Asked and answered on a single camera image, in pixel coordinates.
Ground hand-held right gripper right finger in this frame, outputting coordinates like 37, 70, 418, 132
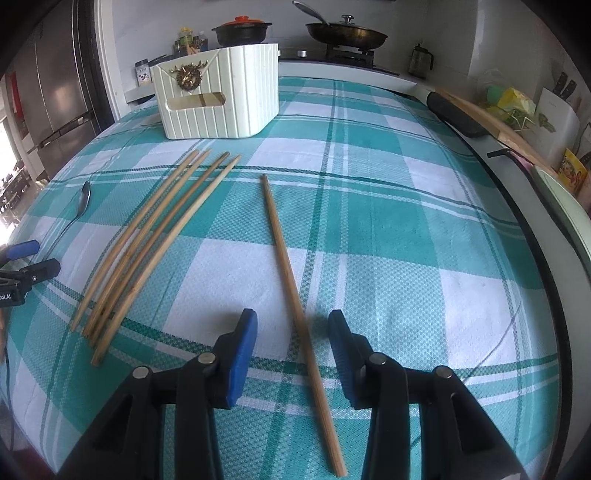
327, 310, 529, 480

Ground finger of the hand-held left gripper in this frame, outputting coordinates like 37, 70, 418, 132
0, 240, 40, 265
9, 258, 62, 288

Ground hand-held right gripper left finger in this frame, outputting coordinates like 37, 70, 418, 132
58, 308, 258, 480

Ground metal spoon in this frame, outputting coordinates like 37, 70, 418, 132
48, 181, 92, 250

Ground cream ribbed storage box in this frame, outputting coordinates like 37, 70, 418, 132
151, 43, 280, 140

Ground wooden dining furniture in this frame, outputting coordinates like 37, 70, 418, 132
0, 157, 28, 217

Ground teal checkered tablecloth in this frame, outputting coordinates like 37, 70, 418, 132
0, 76, 566, 480

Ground red hanging cloth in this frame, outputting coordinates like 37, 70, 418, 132
9, 71, 24, 139

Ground grey refrigerator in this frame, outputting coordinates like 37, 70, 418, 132
9, 0, 109, 181

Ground bundle of wooden chopsticks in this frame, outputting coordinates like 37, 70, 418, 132
91, 154, 243, 367

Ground green cutting board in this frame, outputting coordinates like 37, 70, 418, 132
531, 164, 591, 259

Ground wooden cutting board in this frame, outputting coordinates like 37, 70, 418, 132
434, 88, 559, 178

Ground yellow printed cup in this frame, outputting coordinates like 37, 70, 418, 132
556, 148, 589, 197

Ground black gas stove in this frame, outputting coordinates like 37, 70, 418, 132
277, 44, 400, 77

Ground yellow green plastic bags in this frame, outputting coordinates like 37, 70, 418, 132
485, 85, 536, 130

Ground dark glass press pot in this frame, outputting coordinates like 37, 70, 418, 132
409, 43, 435, 80

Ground black clay pot red lid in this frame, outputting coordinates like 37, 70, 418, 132
211, 15, 273, 48

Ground dark wok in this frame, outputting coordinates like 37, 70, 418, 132
292, 0, 389, 51

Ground white knife block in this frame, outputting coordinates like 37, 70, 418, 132
531, 85, 580, 148

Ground glass wok lid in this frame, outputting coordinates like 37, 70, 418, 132
318, 14, 377, 35

